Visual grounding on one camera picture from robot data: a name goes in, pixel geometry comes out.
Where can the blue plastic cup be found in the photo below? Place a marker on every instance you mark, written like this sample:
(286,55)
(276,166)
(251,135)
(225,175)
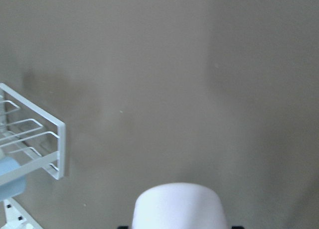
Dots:
(14,187)

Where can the white wire cup rack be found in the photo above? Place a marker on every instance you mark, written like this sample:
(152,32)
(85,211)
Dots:
(36,140)

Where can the pink plastic cup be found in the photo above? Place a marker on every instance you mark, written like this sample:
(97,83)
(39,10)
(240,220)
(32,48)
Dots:
(179,206)

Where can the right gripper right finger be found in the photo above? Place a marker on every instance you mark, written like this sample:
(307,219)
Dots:
(237,227)

